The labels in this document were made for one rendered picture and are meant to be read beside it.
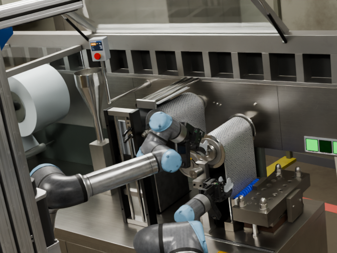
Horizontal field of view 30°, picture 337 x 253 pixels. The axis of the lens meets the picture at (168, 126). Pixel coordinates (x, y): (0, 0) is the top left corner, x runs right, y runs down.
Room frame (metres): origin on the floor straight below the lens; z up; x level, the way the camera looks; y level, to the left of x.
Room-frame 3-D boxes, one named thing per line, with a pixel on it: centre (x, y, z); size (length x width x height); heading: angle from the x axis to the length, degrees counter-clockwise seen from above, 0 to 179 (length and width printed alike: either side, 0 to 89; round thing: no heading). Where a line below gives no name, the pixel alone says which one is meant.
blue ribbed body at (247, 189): (2.43, -0.29, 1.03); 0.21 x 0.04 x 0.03; 141
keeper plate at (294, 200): (2.35, -0.48, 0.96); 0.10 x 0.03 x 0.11; 141
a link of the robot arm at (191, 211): (2.13, -0.03, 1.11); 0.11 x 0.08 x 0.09; 141
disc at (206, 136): (2.38, -0.15, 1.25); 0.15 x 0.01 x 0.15; 51
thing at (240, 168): (2.44, -0.28, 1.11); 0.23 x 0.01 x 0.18; 141
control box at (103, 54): (2.75, 0.25, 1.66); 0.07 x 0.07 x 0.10; 67
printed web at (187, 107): (2.56, -0.13, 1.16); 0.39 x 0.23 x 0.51; 51
